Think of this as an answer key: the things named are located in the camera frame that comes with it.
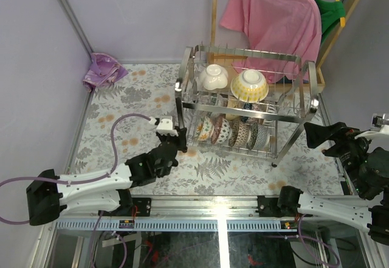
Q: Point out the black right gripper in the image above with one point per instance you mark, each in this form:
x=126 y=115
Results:
x=315 y=134

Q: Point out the green t-shirt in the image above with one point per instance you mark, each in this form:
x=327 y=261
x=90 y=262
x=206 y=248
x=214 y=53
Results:
x=332 y=14

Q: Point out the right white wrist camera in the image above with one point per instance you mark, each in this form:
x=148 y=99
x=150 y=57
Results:
x=378 y=130

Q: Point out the yellow rimmed floral bowl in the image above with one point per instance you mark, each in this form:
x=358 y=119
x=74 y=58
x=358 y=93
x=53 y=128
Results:
x=204 y=129

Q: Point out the purple crumpled cloth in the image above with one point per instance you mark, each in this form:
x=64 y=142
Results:
x=104 y=71

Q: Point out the scalloped green orange bowl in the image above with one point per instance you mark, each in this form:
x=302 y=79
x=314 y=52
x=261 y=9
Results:
x=214 y=77

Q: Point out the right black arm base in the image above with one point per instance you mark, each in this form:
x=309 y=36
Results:
x=277 y=207

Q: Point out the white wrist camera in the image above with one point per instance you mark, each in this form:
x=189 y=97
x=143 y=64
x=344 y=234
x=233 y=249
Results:
x=164 y=125
x=378 y=130

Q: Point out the green circle patterned bowl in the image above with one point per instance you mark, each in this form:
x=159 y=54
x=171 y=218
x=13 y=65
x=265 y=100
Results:
x=218 y=100

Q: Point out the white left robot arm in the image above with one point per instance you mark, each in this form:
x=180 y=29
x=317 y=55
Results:
x=49 y=196

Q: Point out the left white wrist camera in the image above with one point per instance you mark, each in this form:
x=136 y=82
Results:
x=164 y=125

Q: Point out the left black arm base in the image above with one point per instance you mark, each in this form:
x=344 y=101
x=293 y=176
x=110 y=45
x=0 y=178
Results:
x=141 y=207

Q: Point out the yellow dotted white bowl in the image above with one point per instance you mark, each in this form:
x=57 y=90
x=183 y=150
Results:
x=250 y=86

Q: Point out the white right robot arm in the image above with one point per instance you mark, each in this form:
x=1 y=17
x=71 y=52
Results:
x=367 y=171

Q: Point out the aluminium rail frame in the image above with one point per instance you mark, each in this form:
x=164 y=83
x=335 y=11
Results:
x=215 y=210

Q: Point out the red patterned bowl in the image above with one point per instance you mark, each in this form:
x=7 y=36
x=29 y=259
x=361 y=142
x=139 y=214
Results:
x=221 y=131

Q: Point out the striped white bowl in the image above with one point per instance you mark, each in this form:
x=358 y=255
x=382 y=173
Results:
x=270 y=109

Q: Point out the pink t-shirt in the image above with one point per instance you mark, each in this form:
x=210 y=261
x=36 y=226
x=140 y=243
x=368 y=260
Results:
x=284 y=26

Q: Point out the wooden clothes stand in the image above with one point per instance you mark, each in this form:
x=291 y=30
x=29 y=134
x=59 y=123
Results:
x=349 y=5

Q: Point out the steel two-tier dish rack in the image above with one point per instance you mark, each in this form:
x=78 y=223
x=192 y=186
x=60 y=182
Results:
x=293 y=89

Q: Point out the brown lattice patterned bowl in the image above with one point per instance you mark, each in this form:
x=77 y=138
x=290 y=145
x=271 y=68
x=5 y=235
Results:
x=240 y=134

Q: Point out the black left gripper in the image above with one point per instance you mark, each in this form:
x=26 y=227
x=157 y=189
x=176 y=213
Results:
x=175 y=137

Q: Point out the black white patterned bowl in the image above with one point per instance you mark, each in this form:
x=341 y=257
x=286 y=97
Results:
x=259 y=137

